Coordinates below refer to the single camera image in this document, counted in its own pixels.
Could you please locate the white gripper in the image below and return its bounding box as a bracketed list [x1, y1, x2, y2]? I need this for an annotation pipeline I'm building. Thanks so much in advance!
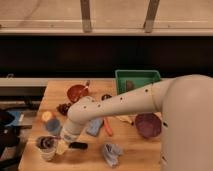
[56, 128, 79, 155]

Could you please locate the yellow orange fruit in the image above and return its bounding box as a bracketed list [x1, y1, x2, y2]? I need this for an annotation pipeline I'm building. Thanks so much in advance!
[41, 111, 55, 122]

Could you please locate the crumpled blue cloth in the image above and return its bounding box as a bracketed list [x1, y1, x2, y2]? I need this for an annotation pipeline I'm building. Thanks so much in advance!
[102, 143, 123, 167]

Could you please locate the red bowl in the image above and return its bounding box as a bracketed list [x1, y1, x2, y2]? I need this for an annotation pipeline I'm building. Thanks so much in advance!
[67, 84, 89, 103]

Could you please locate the wooden table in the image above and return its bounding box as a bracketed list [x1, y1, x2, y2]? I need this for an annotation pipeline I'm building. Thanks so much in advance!
[18, 80, 161, 171]

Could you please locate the green plastic tray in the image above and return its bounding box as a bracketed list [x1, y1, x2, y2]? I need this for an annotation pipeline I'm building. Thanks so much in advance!
[115, 70, 161, 94]

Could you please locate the small metal cup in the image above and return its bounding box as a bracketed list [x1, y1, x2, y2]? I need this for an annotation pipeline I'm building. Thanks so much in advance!
[101, 94, 112, 101]

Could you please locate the orange carrot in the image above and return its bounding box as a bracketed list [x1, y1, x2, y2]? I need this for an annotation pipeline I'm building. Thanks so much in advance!
[104, 117, 113, 136]

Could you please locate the black blue equipment at left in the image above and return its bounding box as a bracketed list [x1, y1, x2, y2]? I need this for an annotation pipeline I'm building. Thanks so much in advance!
[0, 108, 34, 171]

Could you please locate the bunch of dark grapes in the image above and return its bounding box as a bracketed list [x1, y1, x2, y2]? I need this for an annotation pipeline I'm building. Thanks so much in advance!
[57, 103, 71, 116]

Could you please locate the blue sponge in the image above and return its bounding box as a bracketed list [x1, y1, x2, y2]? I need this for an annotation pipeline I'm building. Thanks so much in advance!
[86, 118, 103, 137]

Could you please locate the black handled brush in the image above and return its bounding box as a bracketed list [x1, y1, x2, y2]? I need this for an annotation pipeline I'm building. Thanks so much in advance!
[39, 135, 89, 151]

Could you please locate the dark brown block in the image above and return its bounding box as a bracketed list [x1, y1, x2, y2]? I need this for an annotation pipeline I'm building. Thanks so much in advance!
[126, 80, 134, 92]

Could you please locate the spoon in red bowl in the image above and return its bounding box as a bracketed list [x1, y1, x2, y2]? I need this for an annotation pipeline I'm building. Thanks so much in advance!
[78, 80, 90, 98]

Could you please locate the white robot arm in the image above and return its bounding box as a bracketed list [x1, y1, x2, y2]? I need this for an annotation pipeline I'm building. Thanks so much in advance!
[60, 75, 213, 171]

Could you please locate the yellow banana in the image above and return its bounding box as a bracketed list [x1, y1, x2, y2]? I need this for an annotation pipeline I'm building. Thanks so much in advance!
[116, 115, 134, 125]

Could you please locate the white cup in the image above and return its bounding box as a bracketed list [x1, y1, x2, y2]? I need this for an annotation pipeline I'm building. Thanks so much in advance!
[36, 136, 57, 161]

